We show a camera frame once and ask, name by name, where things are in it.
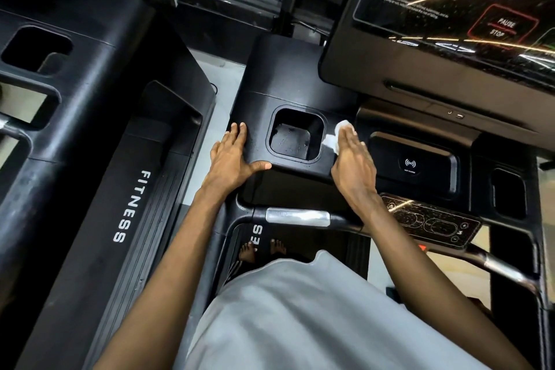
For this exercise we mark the person's right hand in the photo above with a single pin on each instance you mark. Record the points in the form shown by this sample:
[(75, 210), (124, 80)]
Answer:
[(354, 170)]

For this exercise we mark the small white wipe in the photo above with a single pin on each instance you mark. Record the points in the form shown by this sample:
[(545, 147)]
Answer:
[(336, 136)]

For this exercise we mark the black treadmill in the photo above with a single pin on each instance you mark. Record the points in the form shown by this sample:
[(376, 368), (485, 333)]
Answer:
[(390, 122), (87, 166)]

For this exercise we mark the person's bare foot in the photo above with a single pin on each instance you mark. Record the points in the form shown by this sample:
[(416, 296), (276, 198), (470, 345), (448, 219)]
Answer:
[(248, 252), (277, 247)]

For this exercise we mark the person's left forearm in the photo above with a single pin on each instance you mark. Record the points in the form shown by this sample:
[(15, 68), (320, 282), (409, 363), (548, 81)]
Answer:
[(156, 296)]

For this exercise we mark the person's right forearm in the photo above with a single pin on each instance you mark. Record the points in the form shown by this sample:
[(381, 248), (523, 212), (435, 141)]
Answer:
[(442, 296)]

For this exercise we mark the person's left hand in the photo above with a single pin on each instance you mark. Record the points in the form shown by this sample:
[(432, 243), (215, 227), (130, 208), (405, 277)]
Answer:
[(230, 162)]

